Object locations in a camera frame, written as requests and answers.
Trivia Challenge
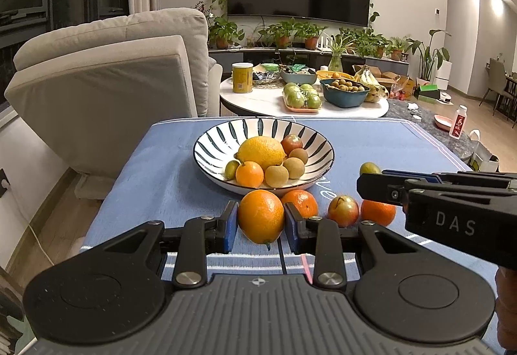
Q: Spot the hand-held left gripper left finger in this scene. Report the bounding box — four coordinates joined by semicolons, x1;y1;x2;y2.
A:
80;200;239;290

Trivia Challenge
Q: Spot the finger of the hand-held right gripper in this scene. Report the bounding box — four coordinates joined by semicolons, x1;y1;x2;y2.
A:
382;168;517;182
356;172;517;215

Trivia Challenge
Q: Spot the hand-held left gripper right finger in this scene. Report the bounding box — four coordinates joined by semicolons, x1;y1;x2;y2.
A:
284;202;444;290

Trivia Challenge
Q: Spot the large orange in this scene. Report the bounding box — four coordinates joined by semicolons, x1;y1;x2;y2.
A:
237;189;287;246

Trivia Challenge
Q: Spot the white striped ceramic bowl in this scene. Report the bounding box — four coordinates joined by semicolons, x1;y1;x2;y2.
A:
193;117;335;195

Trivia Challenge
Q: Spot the yellow lemon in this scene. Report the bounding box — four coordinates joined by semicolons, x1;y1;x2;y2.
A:
235;136;287;170

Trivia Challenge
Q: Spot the person's right hand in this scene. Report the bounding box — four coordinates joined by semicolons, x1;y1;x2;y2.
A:
495;266;517;351

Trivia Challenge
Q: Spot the mandarin orange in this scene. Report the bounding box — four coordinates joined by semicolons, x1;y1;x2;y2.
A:
360;199;397;227
280;189;319;219
235;161;265;188

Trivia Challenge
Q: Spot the brown kiwi fruit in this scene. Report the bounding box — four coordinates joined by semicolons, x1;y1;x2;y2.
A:
288;147;309;166
264;164;289;188
282;157;306;180

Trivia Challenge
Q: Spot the white carton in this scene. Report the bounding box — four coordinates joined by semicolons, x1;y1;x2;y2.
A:
470;129;502;172

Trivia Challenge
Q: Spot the dark marble table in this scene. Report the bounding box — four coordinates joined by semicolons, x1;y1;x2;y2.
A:
387;98;480;167

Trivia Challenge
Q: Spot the pink dish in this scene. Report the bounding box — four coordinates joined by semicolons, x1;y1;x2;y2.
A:
433;114;455;133

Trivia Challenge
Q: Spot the white bottle red label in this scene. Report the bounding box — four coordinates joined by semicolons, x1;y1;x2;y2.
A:
448;105;468;138

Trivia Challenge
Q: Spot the green box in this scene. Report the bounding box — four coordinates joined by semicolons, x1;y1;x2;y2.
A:
417;84;441;101

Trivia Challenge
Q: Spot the small red apple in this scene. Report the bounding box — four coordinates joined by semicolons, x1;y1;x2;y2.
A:
280;134;304;156

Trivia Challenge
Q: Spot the blue tablecloth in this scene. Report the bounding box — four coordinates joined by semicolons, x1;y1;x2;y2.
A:
79;117;506;355

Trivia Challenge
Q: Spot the cardboard box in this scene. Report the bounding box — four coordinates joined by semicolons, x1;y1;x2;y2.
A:
353;64;417;98

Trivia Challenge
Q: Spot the dark blue bowl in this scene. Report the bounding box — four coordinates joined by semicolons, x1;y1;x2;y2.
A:
319;79;371;109

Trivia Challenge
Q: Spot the bunch of bananas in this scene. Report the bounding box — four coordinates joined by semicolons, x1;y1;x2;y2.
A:
354;64;389;102

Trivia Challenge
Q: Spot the white air purifier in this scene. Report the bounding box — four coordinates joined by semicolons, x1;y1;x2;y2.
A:
431;59;450;91

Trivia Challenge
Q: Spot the pile of longans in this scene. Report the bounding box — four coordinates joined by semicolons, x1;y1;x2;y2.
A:
325;79;366;93

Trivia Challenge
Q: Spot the tall leafy floor plant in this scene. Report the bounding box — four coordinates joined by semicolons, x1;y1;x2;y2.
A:
407;29;451;86

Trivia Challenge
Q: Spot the tray of green apples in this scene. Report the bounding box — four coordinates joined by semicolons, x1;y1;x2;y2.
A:
282;82;323;114

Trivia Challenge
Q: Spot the orange basket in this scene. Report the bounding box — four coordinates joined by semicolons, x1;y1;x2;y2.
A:
316;70;356;81

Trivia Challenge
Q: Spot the potted green plant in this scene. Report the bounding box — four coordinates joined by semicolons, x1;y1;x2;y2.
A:
296;21;327;51
388;37;409;62
207;15;244;50
266;21;296;49
343;29;389;59

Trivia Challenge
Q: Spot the dining chair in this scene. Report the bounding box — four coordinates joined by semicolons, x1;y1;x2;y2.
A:
480;57;510;110

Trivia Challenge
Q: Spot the round white coffee table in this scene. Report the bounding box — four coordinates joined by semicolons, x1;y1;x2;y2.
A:
219;75;390;118

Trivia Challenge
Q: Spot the glass vase with plant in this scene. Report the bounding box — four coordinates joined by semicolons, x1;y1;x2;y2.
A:
326;35;345;73

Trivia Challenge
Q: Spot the teal basket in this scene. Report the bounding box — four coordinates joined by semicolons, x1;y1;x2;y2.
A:
280;68;318;84

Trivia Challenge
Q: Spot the yellow canister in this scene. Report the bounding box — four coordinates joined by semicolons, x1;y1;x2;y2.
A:
231;62;254;94

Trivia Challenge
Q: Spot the plate of snacks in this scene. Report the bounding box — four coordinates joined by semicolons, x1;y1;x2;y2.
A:
252;71;284;88

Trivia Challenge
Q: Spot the grey fabric sofa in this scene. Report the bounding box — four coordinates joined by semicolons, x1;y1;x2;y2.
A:
5;8;224;178

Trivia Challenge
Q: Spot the red flower plant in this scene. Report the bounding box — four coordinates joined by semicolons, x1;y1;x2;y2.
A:
197;3;216;30

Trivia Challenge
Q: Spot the white cable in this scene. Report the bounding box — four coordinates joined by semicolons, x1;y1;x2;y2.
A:
26;215;54;264

